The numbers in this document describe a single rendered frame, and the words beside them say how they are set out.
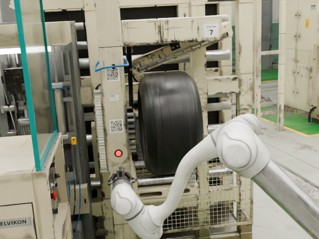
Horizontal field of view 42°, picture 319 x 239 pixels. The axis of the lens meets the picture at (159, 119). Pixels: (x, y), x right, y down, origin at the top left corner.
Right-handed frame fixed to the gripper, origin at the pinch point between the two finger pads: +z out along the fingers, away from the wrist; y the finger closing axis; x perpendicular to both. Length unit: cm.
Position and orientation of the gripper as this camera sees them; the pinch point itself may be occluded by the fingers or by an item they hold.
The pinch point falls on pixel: (120, 171)
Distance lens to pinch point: 211.5
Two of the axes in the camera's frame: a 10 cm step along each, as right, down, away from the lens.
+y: -9.9, 0.8, -1.1
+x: 0.5, 9.7, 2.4
